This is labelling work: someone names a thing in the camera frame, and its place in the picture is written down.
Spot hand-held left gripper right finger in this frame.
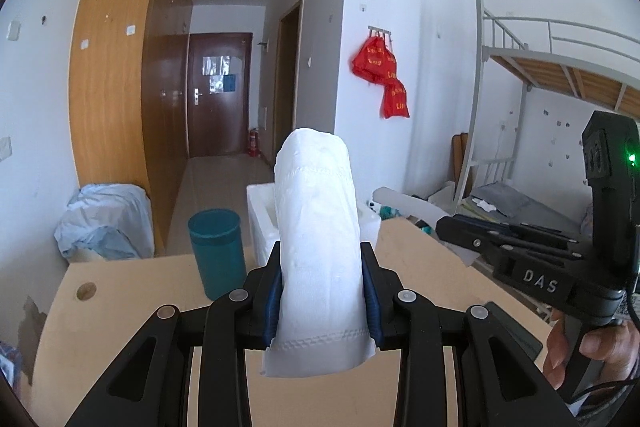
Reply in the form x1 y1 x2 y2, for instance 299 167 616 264
360 242 576 427

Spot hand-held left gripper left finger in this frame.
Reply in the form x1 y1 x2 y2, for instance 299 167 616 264
65 242 283 427

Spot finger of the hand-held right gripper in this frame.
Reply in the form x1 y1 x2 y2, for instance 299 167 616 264
456 214 578 244
435 216 583 265

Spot white tissue paper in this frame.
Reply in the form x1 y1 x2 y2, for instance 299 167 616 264
260 128 377 379

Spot white foam box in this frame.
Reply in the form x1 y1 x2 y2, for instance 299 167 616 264
246 183 382 266

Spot person's right hand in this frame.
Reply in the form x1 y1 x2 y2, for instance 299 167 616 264
542 311 640 389

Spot white foam lid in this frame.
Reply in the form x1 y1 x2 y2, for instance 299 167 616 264
372 186 452 221

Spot leaning wooden board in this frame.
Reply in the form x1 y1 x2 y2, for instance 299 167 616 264
451 133 470 188

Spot teal cylindrical canister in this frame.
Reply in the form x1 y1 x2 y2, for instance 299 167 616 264
188 208 247 302

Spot red printed bag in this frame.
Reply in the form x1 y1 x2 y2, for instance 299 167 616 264
351 37 399 86
379 81 411 120

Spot white metal bunk bed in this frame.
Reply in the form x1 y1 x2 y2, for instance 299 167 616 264
452 0 640 230

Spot dark brown door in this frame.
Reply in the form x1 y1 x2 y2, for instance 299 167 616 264
187 32 253 158

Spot plastic covered pile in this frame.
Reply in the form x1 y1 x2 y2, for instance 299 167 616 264
53 183 155 261

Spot brown side door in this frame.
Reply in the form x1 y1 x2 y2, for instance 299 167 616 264
273 0 305 168

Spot taped paper notices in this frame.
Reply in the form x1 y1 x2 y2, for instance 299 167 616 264
201 55 240 94

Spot wooden wardrobe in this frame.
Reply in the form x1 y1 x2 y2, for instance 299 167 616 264
67 0 195 254

